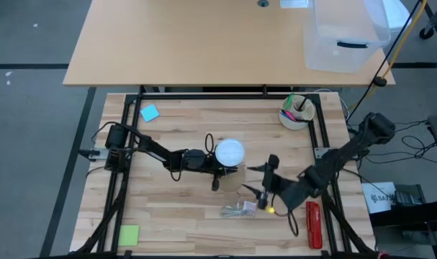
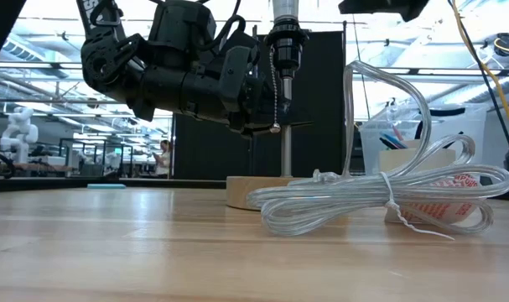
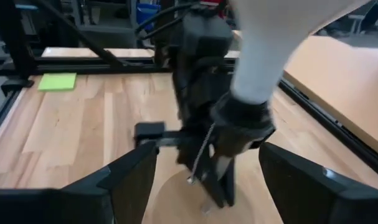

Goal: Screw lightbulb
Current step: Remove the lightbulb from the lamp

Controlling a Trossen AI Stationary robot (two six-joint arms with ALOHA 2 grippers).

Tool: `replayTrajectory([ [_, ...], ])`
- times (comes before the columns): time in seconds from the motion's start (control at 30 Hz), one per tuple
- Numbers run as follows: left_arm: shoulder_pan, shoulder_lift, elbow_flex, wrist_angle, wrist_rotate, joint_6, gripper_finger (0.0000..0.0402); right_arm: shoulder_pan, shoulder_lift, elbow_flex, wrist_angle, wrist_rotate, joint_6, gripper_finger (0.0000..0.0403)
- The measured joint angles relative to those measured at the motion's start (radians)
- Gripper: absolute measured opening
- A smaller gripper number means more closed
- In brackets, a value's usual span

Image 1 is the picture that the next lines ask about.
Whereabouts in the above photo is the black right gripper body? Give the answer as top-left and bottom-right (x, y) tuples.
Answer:
(257, 154), (299, 211)

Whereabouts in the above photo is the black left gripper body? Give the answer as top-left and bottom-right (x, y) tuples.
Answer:
(203, 154), (228, 192)

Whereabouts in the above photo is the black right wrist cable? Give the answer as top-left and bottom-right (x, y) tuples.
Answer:
(271, 196), (300, 237)

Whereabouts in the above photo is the light wooden desk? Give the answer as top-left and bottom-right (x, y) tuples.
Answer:
(62, 0), (396, 87)

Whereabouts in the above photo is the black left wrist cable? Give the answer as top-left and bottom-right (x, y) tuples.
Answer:
(204, 132), (215, 154)

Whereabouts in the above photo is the wooden base lamp black socket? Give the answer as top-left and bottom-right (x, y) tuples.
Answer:
(217, 163), (247, 194)

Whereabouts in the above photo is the blue sticky note pad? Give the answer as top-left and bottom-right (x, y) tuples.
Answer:
(140, 104), (161, 123)

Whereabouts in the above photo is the black aluminium table frame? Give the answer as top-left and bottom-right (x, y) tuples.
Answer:
(73, 85), (377, 259)

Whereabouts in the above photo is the black equipment cart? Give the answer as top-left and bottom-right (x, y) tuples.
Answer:
(369, 185), (437, 259)

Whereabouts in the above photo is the white round pen cup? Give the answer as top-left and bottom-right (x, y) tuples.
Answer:
(278, 94), (316, 131)

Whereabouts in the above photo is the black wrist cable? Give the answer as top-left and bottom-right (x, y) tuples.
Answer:
(271, 196), (300, 237)
(204, 132), (215, 154)

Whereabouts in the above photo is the black hanging cable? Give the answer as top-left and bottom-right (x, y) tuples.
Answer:
(346, 0), (423, 123)

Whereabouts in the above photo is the yellow hanging cable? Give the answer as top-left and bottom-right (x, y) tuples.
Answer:
(347, 0), (430, 112)

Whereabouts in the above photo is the grey electronic device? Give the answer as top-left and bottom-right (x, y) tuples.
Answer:
(394, 185), (426, 206)

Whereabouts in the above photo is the red stapler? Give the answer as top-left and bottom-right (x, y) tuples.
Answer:
(305, 201), (323, 250)

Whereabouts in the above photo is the black caster stand leg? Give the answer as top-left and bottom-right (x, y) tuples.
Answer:
(418, 0), (437, 40)

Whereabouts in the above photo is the clear plastic storage bin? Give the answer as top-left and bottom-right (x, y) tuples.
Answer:
(303, 0), (392, 74)

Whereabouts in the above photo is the white globe lightbulb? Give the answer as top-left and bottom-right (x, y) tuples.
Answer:
(214, 138), (246, 168)

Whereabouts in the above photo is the white printed paper sign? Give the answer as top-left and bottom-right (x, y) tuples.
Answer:
(361, 181), (397, 214)

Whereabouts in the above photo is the green sticky note pad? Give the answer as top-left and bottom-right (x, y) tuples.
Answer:
(117, 224), (140, 247)

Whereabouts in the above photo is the clear power cord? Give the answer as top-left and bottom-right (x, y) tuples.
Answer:
(220, 199), (258, 219)

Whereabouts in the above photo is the small white card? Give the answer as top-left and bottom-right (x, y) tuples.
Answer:
(279, 0), (310, 9)

